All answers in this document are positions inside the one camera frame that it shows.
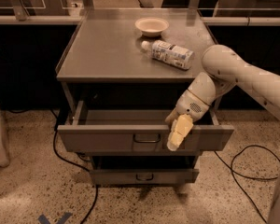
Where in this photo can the grey bottom drawer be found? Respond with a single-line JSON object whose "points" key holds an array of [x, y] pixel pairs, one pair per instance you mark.
{"points": [[143, 176]]}

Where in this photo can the grey drawer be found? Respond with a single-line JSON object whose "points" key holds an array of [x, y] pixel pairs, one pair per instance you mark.
{"points": [[137, 133], [143, 176]]}

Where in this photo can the black power strip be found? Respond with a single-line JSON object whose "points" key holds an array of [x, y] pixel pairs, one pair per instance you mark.
{"points": [[61, 117]]}

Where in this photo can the blue tape cross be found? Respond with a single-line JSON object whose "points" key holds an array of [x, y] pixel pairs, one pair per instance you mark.
{"points": [[42, 219]]}

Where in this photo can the white paper bowl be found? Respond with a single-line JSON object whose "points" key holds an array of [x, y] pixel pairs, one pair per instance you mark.
{"points": [[151, 27]]}

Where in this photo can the plastic bottle with label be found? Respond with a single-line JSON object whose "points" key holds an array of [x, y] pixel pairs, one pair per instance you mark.
{"points": [[169, 53]]}

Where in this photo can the grey top drawer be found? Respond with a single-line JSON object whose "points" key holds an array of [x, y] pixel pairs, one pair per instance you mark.
{"points": [[137, 133]]}

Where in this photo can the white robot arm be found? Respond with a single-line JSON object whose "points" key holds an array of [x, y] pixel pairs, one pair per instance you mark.
{"points": [[223, 69]]}

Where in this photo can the grey metal drawer cabinet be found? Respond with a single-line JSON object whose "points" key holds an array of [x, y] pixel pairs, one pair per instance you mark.
{"points": [[106, 68]]}

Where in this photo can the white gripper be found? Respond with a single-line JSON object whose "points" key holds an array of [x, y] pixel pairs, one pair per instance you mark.
{"points": [[188, 105]]}

